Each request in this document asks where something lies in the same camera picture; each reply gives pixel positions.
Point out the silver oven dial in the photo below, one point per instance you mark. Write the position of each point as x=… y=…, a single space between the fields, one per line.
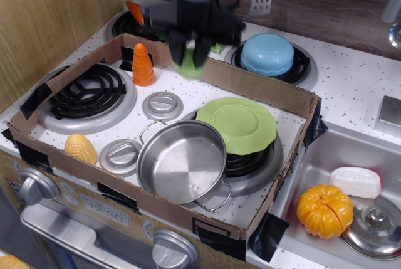
x=36 y=187
x=172 y=250

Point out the silver oven door handle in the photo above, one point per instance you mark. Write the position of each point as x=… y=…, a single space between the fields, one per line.
x=83 y=242

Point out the silver oven dial left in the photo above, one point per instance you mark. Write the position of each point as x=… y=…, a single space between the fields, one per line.
x=36 y=187

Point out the silver stove knob lower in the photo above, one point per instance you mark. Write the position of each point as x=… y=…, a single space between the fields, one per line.
x=120 y=157

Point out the black front left burner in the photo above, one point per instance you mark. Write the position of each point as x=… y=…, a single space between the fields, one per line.
x=95 y=101

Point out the orange toy carrot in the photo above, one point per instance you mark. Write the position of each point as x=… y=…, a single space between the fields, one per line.
x=142 y=67

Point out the silver faucet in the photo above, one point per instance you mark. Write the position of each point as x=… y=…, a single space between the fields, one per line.
x=389 y=14

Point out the light blue plastic bowl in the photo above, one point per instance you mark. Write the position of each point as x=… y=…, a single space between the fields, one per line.
x=267 y=54

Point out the stainless steel pot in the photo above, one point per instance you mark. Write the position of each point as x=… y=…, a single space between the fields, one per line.
x=184 y=162

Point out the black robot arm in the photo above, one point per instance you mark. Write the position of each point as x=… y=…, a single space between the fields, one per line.
x=203 y=21

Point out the orange toy pumpkin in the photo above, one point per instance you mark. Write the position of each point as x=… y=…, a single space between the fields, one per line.
x=325 y=211

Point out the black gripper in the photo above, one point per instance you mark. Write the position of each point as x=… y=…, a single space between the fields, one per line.
x=180 y=21

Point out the silver stove knob upper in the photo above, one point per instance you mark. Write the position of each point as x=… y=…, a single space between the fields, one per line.
x=163 y=106

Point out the silver oven dial right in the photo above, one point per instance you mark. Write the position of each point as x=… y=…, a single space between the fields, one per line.
x=172 y=250

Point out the yellow toy bottom left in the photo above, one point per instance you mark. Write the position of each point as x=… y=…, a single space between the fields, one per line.
x=11 y=262

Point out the brown cardboard fence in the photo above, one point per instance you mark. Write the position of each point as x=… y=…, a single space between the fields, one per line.
x=121 y=138

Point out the black back left burner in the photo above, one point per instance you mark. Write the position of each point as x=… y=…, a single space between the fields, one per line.
x=126 y=23

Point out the orange spatula handle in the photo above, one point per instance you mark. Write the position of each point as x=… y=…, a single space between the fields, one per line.
x=136 y=11

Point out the black back right burner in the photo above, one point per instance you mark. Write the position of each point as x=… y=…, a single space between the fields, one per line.
x=303 y=74

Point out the metal sink basin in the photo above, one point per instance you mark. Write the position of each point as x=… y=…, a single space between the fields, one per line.
x=337 y=147

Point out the oven clock display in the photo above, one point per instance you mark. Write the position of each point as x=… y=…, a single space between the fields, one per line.
x=105 y=210

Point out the steel pot lid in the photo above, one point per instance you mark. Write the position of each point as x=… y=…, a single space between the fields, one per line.
x=375 y=230

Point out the white toy cheese wedge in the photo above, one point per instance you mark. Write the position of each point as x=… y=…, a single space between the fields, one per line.
x=357 y=181

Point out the silver stove knob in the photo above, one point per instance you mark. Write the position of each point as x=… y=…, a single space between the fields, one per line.
x=163 y=106
x=120 y=157

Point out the yellow toy corn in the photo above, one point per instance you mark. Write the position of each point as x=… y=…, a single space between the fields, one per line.
x=78 y=146

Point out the green plastic plate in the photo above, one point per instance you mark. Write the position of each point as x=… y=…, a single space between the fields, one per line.
x=245 y=126

